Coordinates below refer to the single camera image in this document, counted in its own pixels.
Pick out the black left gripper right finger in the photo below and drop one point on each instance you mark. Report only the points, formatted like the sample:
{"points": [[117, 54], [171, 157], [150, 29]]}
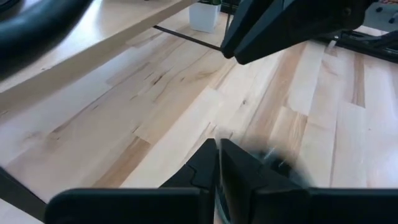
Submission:
{"points": [[311, 207]]}

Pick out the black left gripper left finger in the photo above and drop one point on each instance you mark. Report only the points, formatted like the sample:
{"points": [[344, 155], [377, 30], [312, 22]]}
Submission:
{"points": [[124, 207]]}

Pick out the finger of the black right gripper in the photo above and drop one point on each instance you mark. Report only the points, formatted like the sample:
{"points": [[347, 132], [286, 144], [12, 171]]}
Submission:
{"points": [[242, 25], [295, 25]]}

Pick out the black leaf-shaped mini plate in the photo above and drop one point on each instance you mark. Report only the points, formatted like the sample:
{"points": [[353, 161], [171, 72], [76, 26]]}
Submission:
{"points": [[37, 28], [280, 166]]}

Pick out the green plant in white pot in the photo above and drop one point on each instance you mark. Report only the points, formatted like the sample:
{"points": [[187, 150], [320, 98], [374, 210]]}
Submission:
{"points": [[203, 17]]}

